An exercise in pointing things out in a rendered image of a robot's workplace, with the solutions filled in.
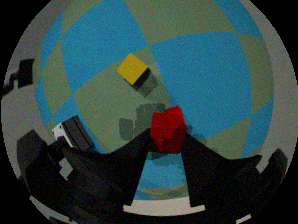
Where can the yellow cube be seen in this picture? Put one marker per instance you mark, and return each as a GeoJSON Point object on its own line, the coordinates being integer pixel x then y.
{"type": "Point", "coordinates": [133, 69]}

